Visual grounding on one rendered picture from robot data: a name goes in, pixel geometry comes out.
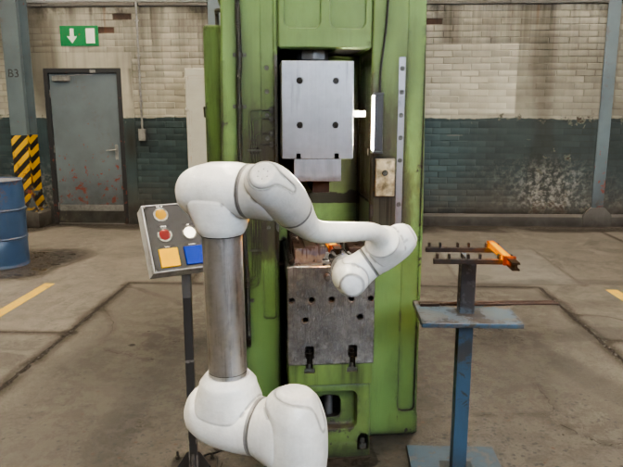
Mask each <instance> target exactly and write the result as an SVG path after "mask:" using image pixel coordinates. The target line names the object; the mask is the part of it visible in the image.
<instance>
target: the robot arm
mask: <svg viewBox="0 0 623 467"><path fill-rule="evenodd" d="M175 196H176V201H177V203H178V205H179V206H180V208H181V209H182V210H183V211H184V212H185V213H187V214H189V216H190V218H191V220H192V222H193V223H194V225H195V228H196V231H197V233H198V234H199V235H200V236H202V252H203V270H204V288H205V306H206V324H207V342H208V360H209V370H208V371H207V372H206V373H205V374H204V375H203V377H202V378H201V379H200V381H199V386H198V387H196V388H195V389H194V390H193V391H192V392H191V394H190V395H189V397H188V399H187V401H186V403H185V406H184V422H185V425H186V428H187V429H188V431H189V432H190V433H191V434H192V435H193V436H194V437H195V438H197V439H198V440H200V441H201V442H203V443H205V444H207V445H209V446H211V447H214V448H217V449H220V450H224V451H227V452H231V453H234V454H239V455H245V456H250V457H253V458H255V459H256V460H257V461H259V462H260V463H262V464H263V465H264V466H267V467H326V466H327V457H328V431H327V421H326V417H325V413H324V407H323V405H322V402H321V400H320V399H319V397H318V396H317V394H316V393H315V392H314V391H312V390H311V389H310V388H309V387H307V386H306V385H299V384H289V385H282V386H279V387H277V388H276V389H275V390H274V391H272V392H271V393H270V394H269V395H268V397H264V396H263V395H262V392H261V389H260V386H259V384H258V381H257V377H256V375H255V374H254V373H253V372H252V371H251V370H250V369H249V368H248V365H247V340H246V315H245V290H244V265H243V240H242V234H243V233H244V232H245V230H246V229H247V227H248V221H249V219H254V220H263V221H276V222H277V223H278V224H279V225H281V226H282V227H284V228H286V229H288V230H289V231H290V232H292V233H294V234H296V235H297V236H299V237H301V238H302V239H304V240H307V241H310V242H313V243H319V244H331V243H344V242H357V241H365V244H364V246H363V247H362V248H361V249H359V250H358V251H356V252H355V253H353V254H352V253H350V252H349V251H347V253H345V251H343V250H339V254H338V255H336V251H335V250H334V248H333V247H332V249H331V251H330V253H329V252H325V256H324V258H323V266H325V265H328V264H329V265H330V266H331V272H332V281H333V284H334V286H335V287H336V289H337V290H338V291H339V292H340V293H341V294H342V295H344V296H346V297H356V296H358V295H360V294H361V293H362V292H363V291H364V290H365V289H366V287H367V286H368V285H369V284H370V283H371V282H372V281H373V280H374V279H375V278H376V277H378V276H379V275H381V274H382V273H384V272H386V271H389V270H390V269H392V268H393V267H395V266H396V265H398V264H399V263H401V262H402V261H403V260H404V259H406V258H407V257H408V256H409V255H410V254H411V253H412V252H413V250H414V249H415V247H416V243H417V237H416V234H415V232H414V231H413V229H412V228H411V226H409V225H408V224H404V223H398V224H394V225H392V226H386V225H382V226H381V225H379V224H377V223H373V222H365V221H320V220H318V219H317V217H316V214H315V212H314V209H313V206H312V202H311V200H310V198H309V196H308V194H307V192H306V190H305V188H304V187H303V186H302V184H301V183H300V182H299V180H298V179H297V178H296V177H295V176H294V175H293V174H292V173H291V172H290V171H289V170H288V169H286V168H285V167H283V166H281V165H279V164H277V163H274V162H271V161H261V162H258V163H256V164H246V163H241V162H233V161H216V162H209V163H204V164H200V165H197V166H195V167H192V168H190V169H188V170H186V171H184V172H183V173H182V174H181V175H180V176H179V178H178V180H177V182H176V185H175ZM363 253H364V254H363ZM329 258H331V259H330V260H329ZM370 262H371V263H370ZM372 265H373V266H372ZM378 274H379V275H378Z"/></svg>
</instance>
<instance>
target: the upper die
mask: <svg viewBox="0 0 623 467"><path fill-rule="evenodd" d="M289 171H290V172H291V173H292V174H293V175H294V176H295V177H296V178H297V179H298V180H299V182H340V181H341V158H336V157H335V158H314V159H300V158H299V157H298V155H297V159H290V160H289Z"/></svg>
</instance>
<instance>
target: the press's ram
mask: <svg viewBox="0 0 623 467"><path fill-rule="evenodd" d="M277 72H278V152H279V154H280V156H281V158H282V159H297V155H298V157H299V158H300V159H314V158H335V157H336V158H353V118H365V110H353V91H354V61H310V60H282V61H281V63H280V65H279V67H278V69H277Z"/></svg>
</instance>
